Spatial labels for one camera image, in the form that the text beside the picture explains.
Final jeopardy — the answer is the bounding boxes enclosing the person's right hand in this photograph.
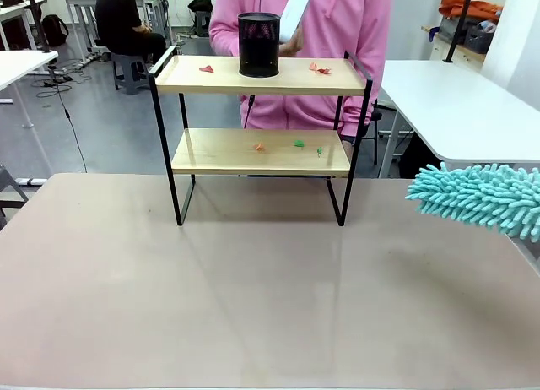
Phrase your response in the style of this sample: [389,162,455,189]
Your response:
[277,25,306,57]

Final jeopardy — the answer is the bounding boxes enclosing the white paper card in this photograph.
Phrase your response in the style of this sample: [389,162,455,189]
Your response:
[279,0,312,44]

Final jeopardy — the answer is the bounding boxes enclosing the teal microfibre duster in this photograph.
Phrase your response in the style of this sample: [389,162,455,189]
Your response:
[405,162,540,241]

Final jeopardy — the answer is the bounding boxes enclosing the black mesh pen cup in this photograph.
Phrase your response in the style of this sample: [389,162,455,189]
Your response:
[237,12,281,79]

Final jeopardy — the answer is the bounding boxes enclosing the person in pink hoodie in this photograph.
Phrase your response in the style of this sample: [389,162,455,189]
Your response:
[208,0,392,143]

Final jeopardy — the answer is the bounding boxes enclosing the grey plastic stool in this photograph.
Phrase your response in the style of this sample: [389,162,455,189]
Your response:
[110,51,152,95]

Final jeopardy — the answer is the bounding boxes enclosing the black stand pole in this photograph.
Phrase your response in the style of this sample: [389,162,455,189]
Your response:
[442,0,477,65]
[27,0,59,57]

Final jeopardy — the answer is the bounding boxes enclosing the large white table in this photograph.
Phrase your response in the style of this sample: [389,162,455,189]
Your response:
[376,59,540,179]

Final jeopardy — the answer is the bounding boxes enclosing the seated person in black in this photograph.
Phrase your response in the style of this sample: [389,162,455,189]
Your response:
[94,0,168,66]

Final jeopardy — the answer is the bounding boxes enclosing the orange cloth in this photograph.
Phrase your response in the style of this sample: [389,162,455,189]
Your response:
[438,0,504,23]

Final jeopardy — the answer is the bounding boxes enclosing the grey storage crate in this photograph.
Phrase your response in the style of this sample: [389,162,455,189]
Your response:
[462,23,495,54]

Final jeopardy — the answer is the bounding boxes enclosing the black backpack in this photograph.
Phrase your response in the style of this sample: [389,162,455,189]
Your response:
[41,14,70,48]

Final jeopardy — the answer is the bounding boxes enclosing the small white table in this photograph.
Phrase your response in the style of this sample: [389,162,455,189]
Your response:
[0,50,59,129]

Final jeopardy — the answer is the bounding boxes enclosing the grey chair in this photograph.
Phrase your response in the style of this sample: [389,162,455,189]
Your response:
[0,165,30,231]

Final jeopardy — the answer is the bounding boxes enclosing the two-tier wooden metal-frame shelf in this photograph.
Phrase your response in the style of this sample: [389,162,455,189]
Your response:
[147,45,374,227]

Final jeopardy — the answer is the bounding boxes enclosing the black floor cable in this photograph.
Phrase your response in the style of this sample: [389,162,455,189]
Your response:
[36,58,89,174]

